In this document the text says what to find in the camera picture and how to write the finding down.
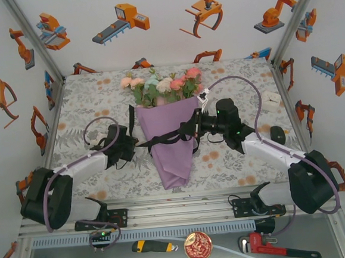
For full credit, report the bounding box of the red pipe wrench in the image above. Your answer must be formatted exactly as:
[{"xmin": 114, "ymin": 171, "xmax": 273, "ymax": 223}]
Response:
[{"xmin": 238, "ymin": 227, "xmax": 322, "ymax": 258}]

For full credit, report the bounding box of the black oval object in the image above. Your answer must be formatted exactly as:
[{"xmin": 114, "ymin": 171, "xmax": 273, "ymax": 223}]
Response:
[{"xmin": 269, "ymin": 125, "xmax": 287, "ymax": 145}]

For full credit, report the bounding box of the aluminium side rail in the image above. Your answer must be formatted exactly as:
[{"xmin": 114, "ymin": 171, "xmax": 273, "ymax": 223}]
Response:
[
  {"xmin": 38, "ymin": 76, "xmax": 73, "ymax": 166},
  {"xmin": 270, "ymin": 57, "xmax": 309, "ymax": 157}
]

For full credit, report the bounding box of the white perforated cable tray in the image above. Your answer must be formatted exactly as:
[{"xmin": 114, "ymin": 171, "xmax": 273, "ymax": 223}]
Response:
[{"xmin": 30, "ymin": 220, "xmax": 257, "ymax": 250}]

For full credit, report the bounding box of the black printed ribbon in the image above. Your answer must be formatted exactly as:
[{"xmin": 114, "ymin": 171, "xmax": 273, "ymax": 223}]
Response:
[{"xmin": 101, "ymin": 99, "xmax": 204, "ymax": 170}]

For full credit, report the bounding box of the small white square clock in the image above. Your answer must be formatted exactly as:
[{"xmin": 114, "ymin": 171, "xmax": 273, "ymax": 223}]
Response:
[{"xmin": 260, "ymin": 89, "xmax": 282, "ymax": 114}]

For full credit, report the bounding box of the round red gold tin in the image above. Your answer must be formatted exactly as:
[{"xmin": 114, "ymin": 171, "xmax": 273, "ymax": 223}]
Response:
[{"xmin": 182, "ymin": 231, "xmax": 214, "ymax": 258}]

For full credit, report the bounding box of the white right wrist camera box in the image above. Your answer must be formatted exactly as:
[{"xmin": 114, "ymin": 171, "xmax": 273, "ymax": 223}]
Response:
[{"xmin": 196, "ymin": 88, "xmax": 212, "ymax": 110}]

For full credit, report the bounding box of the purple wrapping paper sheet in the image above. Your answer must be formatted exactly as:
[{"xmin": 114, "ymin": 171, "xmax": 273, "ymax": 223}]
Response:
[{"xmin": 135, "ymin": 96, "xmax": 206, "ymax": 193}]

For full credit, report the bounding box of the black yellow utility knife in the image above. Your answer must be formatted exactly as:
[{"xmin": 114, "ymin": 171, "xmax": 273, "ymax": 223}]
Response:
[{"xmin": 130, "ymin": 237, "xmax": 179, "ymax": 256}]

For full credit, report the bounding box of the fake flower bouquet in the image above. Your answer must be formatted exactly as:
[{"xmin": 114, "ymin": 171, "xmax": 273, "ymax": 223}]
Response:
[{"xmin": 119, "ymin": 63, "xmax": 206, "ymax": 110}]

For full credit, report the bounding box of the aluminium rail base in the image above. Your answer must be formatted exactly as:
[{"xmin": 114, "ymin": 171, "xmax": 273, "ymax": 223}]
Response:
[{"xmin": 15, "ymin": 181, "xmax": 343, "ymax": 240}]

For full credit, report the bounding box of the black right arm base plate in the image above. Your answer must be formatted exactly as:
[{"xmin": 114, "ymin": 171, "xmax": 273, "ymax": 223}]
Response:
[{"xmin": 231, "ymin": 194, "xmax": 287, "ymax": 220}]

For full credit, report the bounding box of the small black controller board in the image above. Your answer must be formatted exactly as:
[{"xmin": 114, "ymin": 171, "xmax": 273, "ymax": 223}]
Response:
[{"xmin": 89, "ymin": 229, "xmax": 114, "ymax": 247}]

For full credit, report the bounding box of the floral patterned tablecloth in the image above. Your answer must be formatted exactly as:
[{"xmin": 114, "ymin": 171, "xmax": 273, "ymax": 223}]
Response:
[{"xmin": 33, "ymin": 54, "xmax": 315, "ymax": 206}]

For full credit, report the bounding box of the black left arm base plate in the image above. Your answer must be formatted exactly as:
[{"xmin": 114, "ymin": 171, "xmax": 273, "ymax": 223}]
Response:
[{"xmin": 73, "ymin": 208, "xmax": 130, "ymax": 232}]

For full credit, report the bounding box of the aluminium corner post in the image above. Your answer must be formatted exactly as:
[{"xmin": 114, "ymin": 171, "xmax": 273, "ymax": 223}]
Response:
[
  {"xmin": 266, "ymin": 0, "xmax": 331, "ymax": 65},
  {"xmin": 2, "ymin": 0, "xmax": 66, "ymax": 88}
]

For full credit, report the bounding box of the clear plastic tube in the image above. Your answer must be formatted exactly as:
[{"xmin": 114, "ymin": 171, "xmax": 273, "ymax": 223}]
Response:
[{"xmin": 169, "ymin": 229, "xmax": 261, "ymax": 258}]

